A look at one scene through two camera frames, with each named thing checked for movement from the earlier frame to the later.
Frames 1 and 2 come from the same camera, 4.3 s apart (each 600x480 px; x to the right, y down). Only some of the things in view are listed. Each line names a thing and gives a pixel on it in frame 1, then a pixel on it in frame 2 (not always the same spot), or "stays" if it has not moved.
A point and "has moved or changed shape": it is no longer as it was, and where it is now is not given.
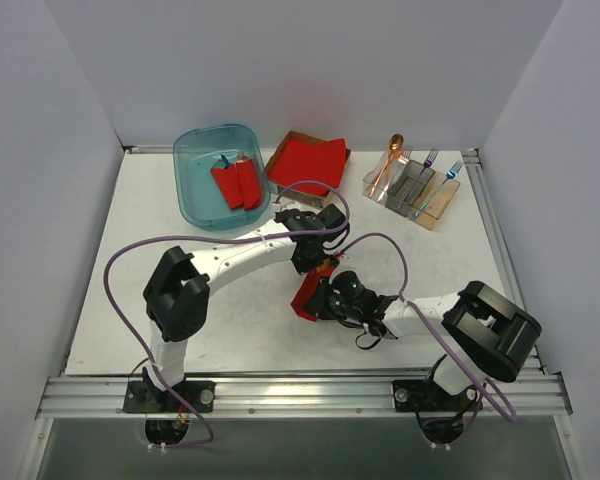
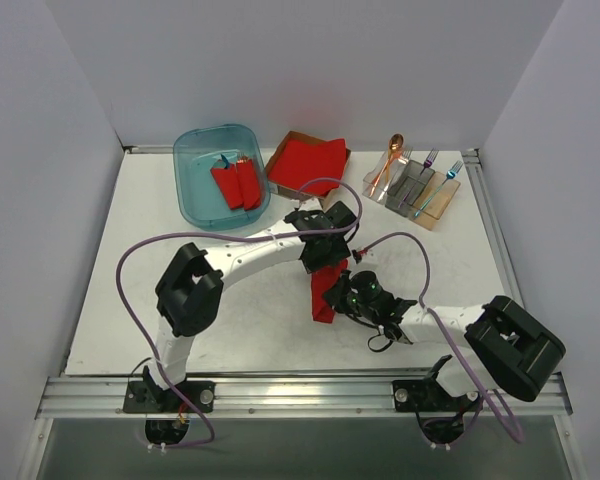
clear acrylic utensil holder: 410,189 stays
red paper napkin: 307,290 has moved or changed shape
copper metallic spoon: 395,144 stays
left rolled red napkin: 228,179 stays
